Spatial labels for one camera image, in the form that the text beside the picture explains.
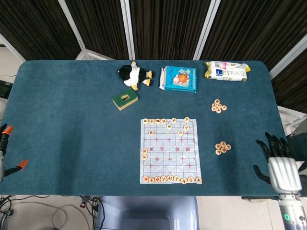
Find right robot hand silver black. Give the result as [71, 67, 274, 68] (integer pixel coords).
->
[253, 131, 303, 195]

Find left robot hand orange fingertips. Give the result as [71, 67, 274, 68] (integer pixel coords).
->
[0, 123, 29, 184]

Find black box device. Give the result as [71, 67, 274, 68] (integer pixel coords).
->
[0, 80, 12, 98]

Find white divider foot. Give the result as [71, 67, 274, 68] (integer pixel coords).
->
[75, 49, 116, 61]
[278, 105, 305, 135]

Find plastic Chinese chess board sheet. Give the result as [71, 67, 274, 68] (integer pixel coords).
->
[140, 118, 202, 185]

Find white yellow snack package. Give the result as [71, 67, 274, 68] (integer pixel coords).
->
[204, 61, 251, 82]

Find green yellow sponge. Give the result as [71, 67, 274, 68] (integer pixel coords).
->
[112, 88, 139, 111]

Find blue cardboard box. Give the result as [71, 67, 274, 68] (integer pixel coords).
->
[159, 66, 197, 93]

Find black white penguin plush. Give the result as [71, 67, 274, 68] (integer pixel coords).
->
[118, 61, 155, 92]

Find grey robot torso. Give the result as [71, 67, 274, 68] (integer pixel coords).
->
[95, 196, 200, 230]

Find dark divider panel white frame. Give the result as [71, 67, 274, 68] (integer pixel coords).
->
[59, 0, 132, 60]
[193, 0, 307, 70]
[269, 35, 307, 113]
[124, 0, 216, 60]
[0, 0, 81, 61]

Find white floor cable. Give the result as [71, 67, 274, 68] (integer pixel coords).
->
[24, 205, 95, 230]

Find black floor cable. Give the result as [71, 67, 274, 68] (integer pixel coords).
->
[88, 196, 107, 230]

